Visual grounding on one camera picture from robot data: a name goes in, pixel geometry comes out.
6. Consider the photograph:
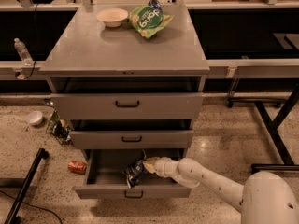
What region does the grey drawer cabinet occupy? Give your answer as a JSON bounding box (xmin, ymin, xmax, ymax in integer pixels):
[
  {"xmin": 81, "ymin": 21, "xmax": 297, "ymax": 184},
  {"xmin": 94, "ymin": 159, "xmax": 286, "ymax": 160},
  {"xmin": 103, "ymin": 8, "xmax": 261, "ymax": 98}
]
[{"xmin": 39, "ymin": 3, "xmax": 210, "ymax": 161}]

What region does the orange soda can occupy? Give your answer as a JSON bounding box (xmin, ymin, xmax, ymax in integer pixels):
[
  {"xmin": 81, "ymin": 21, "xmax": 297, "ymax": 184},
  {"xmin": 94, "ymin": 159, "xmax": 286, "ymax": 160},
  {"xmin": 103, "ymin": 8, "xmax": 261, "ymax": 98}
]
[{"xmin": 67, "ymin": 161, "xmax": 87, "ymax": 175}]

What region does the black table frame right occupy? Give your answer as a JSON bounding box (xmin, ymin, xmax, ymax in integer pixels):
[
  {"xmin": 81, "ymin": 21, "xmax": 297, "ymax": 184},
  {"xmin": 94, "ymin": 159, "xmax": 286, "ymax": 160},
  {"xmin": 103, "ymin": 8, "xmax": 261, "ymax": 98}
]
[{"xmin": 227, "ymin": 78, "xmax": 299, "ymax": 174}]

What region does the grey drawer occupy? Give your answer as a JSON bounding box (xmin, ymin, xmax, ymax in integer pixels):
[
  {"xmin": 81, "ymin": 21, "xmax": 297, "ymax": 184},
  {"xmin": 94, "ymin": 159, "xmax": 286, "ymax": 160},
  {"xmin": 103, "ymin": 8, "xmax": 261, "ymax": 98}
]
[
  {"xmin": 74, "ymin": 148, "xmax": 191, "ymax": 199},
  {"xmin": 50, "ymin": 93, "xmax": 203, "ymax": 120},
  {"xmin": 70, "ymin": 130, "xmax": 193, "ymax": 149}
]

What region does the grey bottom drawer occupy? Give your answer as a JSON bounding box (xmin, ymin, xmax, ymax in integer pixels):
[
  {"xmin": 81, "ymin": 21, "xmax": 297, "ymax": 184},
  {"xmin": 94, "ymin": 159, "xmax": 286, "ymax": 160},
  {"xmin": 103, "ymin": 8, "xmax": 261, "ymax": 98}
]
[{"xmin": 74, "ymin": 148, "xmax": 191, "ymax": 199}]

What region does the white bowl on cabinet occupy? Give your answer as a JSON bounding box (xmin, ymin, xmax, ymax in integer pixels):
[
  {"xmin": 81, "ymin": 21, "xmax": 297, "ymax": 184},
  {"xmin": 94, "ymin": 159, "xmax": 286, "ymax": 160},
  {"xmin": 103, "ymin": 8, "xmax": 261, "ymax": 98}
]
[{"xmin": 96, "ymin": 8, "xmax": 128, "ymax": 28}]

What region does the black floor cable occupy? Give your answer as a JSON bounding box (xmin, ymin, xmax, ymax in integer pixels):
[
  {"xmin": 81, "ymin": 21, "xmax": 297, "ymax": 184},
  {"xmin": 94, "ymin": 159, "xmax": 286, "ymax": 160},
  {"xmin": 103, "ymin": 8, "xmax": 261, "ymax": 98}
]
[{"xmin": 0, "ymin": 189, "xmax": 64, "ymax": 224}]

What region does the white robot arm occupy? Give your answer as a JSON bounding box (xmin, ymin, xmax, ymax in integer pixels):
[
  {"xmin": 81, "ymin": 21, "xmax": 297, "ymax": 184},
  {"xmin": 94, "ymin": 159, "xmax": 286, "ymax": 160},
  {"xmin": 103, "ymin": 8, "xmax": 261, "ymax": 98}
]
[{"xmin": 143, "ymin": 157, "xmax": 299, "ymax": 224}]

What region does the blue chip bag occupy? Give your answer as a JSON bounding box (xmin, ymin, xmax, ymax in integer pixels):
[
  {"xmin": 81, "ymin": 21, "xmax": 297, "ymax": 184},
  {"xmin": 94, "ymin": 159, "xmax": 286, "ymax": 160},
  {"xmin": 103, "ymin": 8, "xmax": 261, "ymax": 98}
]
[{"xmin": 122, "ymin": 150, "xmax": 148, "ymax": 189}]

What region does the grey middle drawer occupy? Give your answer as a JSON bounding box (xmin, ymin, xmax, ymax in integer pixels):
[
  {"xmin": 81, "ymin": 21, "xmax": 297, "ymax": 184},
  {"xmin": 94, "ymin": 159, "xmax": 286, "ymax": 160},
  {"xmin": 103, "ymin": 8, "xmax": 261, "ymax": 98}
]
[{"xmin": 70, "ymin": 130, "xmax": 193, "ymax": 149}]

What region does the grey top drawer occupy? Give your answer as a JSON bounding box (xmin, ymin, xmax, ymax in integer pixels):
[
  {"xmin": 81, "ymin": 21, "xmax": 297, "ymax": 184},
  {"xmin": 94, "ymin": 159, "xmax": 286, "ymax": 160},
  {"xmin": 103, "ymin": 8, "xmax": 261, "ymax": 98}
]
[{"xmin": 50, "ymin": 93, "xmax": 203, "ymax": 120}]

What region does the black stand leg left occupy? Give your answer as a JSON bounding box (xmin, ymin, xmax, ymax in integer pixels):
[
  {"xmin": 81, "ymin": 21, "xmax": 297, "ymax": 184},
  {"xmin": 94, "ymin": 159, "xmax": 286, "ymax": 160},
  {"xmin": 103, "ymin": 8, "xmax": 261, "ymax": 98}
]
[{"xmin": 0, "ymin": 148, "xmax": 49, "ymax": 224}]

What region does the green snack bag on floor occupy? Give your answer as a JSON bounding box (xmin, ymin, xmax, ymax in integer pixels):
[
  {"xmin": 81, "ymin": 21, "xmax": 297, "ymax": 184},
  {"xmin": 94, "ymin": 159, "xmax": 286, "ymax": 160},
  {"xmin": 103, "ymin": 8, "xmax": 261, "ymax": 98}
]
[{"xmin": 46, "ymin": 110, "xmax": 73, "ymax": 145}]

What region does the white bowl on floor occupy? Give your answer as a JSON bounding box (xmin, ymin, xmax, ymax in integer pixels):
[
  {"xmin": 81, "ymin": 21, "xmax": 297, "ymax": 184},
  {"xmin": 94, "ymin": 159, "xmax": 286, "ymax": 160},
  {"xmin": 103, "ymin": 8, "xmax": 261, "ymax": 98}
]
[{"xmin": 25, "ymin": 111, "xmax": 43, "ymax": 126}]

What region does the blue can behind bag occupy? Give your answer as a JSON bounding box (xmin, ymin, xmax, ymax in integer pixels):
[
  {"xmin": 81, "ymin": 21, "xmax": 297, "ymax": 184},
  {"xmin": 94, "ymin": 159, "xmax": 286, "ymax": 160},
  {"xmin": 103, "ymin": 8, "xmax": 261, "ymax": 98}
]
[{"xmin": 148, "ymin": 0, "xmax": 163, "ymax": 12}]

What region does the clear water bottle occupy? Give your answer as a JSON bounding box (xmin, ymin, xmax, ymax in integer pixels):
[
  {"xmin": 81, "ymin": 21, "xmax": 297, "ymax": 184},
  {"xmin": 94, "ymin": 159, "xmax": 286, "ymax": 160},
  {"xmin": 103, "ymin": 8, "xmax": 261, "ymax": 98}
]
[{"xmin": 14, "ymin": 38, "xmax": 34, "ymax": 66}]

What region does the green chip bag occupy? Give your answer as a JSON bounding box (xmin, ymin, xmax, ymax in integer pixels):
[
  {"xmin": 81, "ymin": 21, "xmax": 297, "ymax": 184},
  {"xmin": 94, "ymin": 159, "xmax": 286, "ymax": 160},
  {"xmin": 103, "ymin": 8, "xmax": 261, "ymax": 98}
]
[{"xmin": 129, "ymin": 6, "xmax": 173, "ymax": 39}]

